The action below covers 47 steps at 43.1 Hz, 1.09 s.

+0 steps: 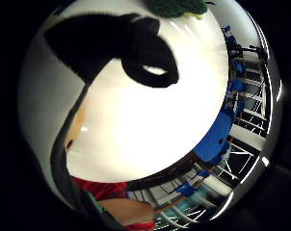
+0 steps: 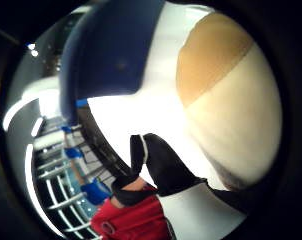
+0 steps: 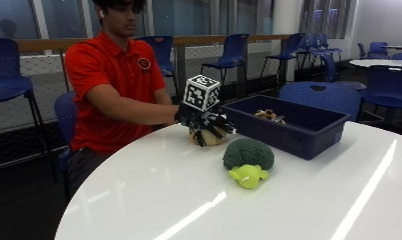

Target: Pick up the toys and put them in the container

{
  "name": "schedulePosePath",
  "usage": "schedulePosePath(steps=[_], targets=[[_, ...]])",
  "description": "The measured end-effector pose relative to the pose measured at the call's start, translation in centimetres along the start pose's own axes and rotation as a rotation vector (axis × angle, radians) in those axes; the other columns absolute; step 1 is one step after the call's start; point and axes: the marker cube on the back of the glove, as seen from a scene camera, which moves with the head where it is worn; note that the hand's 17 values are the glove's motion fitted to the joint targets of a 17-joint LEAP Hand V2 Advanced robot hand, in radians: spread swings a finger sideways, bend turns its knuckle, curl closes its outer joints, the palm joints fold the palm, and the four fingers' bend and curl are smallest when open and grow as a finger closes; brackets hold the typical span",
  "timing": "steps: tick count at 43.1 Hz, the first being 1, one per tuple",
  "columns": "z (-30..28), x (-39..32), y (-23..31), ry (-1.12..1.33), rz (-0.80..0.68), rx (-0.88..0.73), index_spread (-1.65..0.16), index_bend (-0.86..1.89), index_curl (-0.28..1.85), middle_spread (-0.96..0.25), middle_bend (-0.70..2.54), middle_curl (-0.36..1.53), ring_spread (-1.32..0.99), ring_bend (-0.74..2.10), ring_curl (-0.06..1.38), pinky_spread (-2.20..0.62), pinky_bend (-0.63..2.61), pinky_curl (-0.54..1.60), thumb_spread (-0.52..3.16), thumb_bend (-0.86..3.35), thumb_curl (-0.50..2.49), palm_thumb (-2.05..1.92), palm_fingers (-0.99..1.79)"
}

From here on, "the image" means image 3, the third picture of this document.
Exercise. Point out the beige plush toy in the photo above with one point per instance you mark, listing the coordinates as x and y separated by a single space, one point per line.
213 138

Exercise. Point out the the person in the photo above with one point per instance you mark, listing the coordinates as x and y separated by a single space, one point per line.
116 86

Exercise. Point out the green broccoli plush toy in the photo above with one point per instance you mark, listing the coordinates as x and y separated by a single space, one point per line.
248 161

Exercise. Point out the white round table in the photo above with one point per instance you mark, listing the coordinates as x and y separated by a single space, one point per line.
381 62

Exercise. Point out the white marker cube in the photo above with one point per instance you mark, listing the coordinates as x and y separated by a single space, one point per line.
203 92

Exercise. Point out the white earbud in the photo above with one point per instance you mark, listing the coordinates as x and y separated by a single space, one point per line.
101 13

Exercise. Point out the dark blue plastic bin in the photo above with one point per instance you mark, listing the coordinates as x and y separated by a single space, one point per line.
287 125

